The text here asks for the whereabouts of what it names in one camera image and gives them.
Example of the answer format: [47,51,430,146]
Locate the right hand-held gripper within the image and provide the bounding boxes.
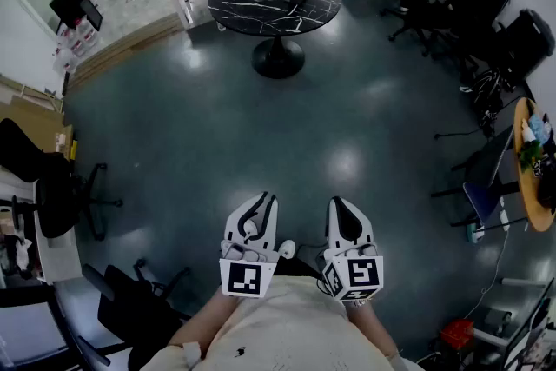
[321,195,386,302]

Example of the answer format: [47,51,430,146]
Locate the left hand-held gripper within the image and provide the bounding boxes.
[219,191,296,299]

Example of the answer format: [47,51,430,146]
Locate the person's left forearm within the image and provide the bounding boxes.
[168,288,241,358]

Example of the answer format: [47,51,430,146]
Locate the person's right forearm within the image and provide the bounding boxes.
[345,298,401,361]

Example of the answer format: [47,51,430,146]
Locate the person's cream shirt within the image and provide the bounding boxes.
[141,273,429,371]

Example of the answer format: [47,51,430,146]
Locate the grey blue chair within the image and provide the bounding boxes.
[430,124,529,232]

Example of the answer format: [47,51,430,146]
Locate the red basket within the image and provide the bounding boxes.
[440,318,475,352]

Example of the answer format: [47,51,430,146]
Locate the white power strip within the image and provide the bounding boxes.
[498,196,512,232]

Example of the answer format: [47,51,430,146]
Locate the round wooden table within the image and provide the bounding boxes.
[513,96,556,233]

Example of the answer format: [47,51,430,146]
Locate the green plant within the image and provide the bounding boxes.
[518,141,545,171]

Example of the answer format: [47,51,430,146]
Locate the white desk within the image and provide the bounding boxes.
[0,167,84,285]

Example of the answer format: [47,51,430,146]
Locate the white bottle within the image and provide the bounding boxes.
[520,118,538,143]

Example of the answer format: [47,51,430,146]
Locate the blue cloth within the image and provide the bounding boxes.
[526,113,552,145]

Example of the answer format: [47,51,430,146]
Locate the black marble round table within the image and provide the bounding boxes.
[207,0,343,80]

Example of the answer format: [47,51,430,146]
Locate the cardboard panels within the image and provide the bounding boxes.
[0,75,76,156]

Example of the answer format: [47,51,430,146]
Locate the cluster of water bottles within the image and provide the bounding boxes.
[52,17,100,74]

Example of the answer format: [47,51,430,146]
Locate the white cable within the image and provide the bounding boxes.
[461,229,512,319]

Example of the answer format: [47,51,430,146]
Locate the pile of black cables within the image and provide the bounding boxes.
[434,68,507,141]

